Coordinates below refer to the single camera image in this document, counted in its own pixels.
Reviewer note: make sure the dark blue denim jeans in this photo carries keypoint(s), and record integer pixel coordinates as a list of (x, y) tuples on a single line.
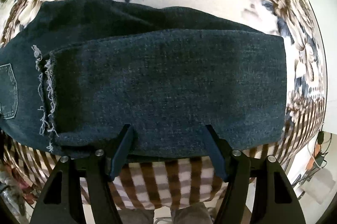
[(82, 69)]

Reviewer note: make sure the floral fleece bed blanket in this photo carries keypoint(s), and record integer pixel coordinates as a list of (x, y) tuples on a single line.
[(184, 181)]

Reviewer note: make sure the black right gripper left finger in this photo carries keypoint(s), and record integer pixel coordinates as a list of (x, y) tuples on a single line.
[(61, 200)]

